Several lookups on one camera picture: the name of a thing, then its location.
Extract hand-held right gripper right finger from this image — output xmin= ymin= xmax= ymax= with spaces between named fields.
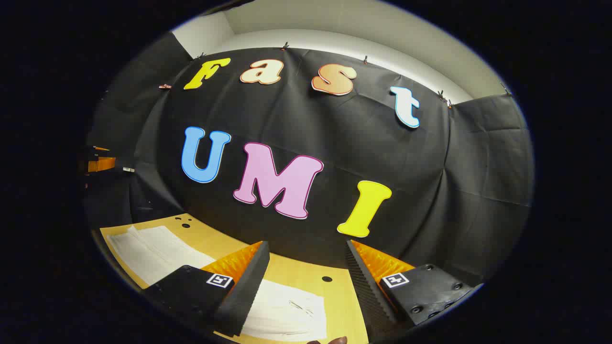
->
xmin=345 ymin=240 xmax=484 ymax=338

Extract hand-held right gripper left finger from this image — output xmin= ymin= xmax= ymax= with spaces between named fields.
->
xmin=143 ymin=240 xmax=271 ymax=338

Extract white jeans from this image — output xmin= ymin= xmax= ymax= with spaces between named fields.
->
xmin=106 ymin=225 xmax=328 ymax=343

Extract black backdrop cloth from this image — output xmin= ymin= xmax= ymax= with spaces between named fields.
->
xmin=84 ymin=31 xmax=535 ymax=287

